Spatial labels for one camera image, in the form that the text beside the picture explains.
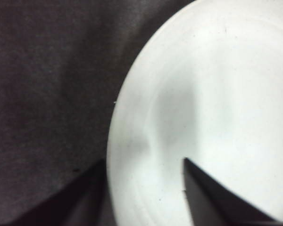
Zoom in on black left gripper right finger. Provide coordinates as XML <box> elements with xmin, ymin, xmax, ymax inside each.
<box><xmin>183</xmin><ymin>157</ymin><xmax>283</xmax><ymax>226</ymax></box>

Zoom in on white round plate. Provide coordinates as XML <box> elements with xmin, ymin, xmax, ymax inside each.
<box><xmin>106</xmin><ymin>0</ymin><xmax>283</xmax><ymax>226</ymax></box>

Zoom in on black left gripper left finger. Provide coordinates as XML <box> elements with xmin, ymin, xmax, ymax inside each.
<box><xmin>4</xmin><ymin>159</ymin><xmax>115</xmax><ymax>226</ymax></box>

